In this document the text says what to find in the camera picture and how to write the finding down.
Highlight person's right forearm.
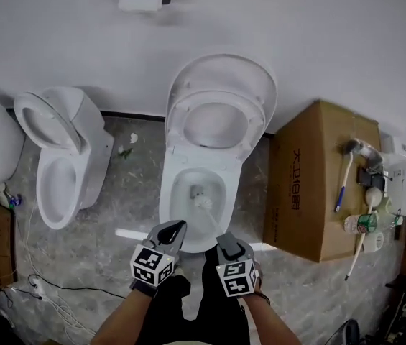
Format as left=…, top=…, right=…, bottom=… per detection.
left=240, top=295, right=304, bottom=345

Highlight white spray bottle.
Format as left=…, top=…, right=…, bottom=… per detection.
left=0, top=183, right=23, bottom=208

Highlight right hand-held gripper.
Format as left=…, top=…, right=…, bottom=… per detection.
left=216, top=231, right=260, bottom=298

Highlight dark bracelet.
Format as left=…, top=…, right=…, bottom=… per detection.
left=252, top=290, right=272, bottom=307

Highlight blue handled brush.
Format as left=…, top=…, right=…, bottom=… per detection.
left=333, top=139, right=360, bottom=213

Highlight large cardboard box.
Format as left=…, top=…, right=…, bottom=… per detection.
left=262, top=99, right=382, bottom=264

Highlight white toilet brush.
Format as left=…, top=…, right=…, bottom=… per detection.
left=194, top=195, right=225, bottom=237

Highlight large white toilet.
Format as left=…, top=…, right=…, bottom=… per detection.
left=158, top=53, right=279, bottom=254

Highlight grey metal faucet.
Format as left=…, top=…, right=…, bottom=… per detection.
left=355, top=140, right=385, bottom=174

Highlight person's left forearm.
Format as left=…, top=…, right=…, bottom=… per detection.
left=93, top=285, right=160, bottom=345

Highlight white power strip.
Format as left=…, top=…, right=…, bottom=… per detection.
left=29, top=278, right=45, bottom=300

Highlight white toilet with tank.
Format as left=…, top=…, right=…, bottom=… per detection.
left=13, top=86, right=116, bottom=231

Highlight beige long handled brush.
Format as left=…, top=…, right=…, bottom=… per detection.
left=344, top=187, right=384, bottom=282

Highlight clear bottle green label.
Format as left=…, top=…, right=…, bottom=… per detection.
left=343, top=212, right=379, bottom=235

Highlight white cable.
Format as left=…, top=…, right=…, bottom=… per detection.
left=15, top=206, right=98, bottom=337

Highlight white cup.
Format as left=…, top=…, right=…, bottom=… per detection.
left=362, top=231, right=385, bottom=254

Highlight person's black trousers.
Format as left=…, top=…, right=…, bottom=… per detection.
left=144, top=246, right=252, bottom=345

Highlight black cable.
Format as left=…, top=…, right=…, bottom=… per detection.
left=0, top=273, right=128, bottom=301

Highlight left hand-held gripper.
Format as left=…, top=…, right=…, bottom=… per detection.
left=129, top=220, right=188, bottom=288

